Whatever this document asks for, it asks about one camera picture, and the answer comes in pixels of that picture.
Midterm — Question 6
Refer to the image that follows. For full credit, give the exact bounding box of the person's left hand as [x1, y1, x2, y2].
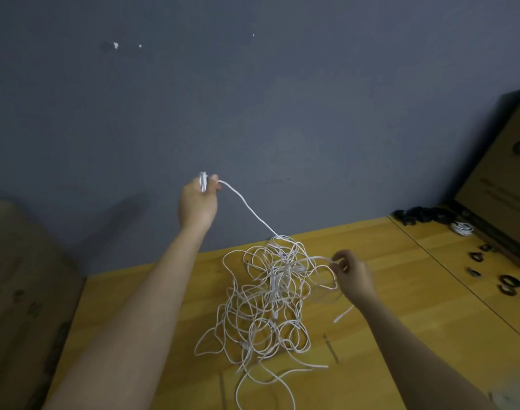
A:
[177, 173, 224, 236]

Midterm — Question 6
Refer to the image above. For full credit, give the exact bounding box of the person's right hand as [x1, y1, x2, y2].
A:
[330, 248, 379, 309]

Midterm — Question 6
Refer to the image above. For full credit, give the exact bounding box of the single white cable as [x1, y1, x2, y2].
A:
[197, 170, 284, 241]
[450, 220, 477, 237]

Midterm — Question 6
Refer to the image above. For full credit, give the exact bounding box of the tangle of white cables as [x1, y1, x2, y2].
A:
[194, 236, 357, 410]

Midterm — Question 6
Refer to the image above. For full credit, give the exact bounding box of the group of black cable ties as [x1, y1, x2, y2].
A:
[465, 242, 520, 298]

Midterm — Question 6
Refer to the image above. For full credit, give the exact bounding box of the person's left forearm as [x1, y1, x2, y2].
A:
[42, 226, 208, 410]

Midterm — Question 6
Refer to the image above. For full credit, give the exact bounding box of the person's right forearm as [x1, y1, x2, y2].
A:
[358, 294, 500, 410]

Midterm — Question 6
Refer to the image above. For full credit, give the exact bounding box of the cardboard box with black print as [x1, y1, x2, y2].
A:
[452, 89, 520, 263]

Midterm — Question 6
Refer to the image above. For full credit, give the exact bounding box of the plain brown cardboard box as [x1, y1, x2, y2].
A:
[0, 199, 87, 410]

